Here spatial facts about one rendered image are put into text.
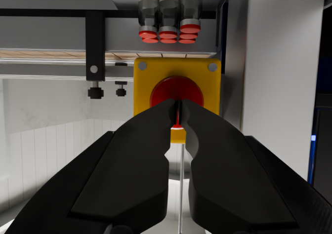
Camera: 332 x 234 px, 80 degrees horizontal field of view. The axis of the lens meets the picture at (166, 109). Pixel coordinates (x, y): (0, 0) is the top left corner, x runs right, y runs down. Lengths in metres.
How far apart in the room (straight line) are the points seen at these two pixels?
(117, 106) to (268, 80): 3.95
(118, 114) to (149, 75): 3.94
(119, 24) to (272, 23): 0.19
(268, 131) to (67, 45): 0.27
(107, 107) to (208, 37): 3.97
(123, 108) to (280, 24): 3.89
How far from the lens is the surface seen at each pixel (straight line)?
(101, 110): 4.31
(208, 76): 0.16
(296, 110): 0.20
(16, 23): 0.36
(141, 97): 0.16
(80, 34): 0.31
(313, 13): 0.21
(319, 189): 0.23
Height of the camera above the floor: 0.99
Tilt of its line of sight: 5 degrees up
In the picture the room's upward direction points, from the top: 179 degrees counter-clockwise
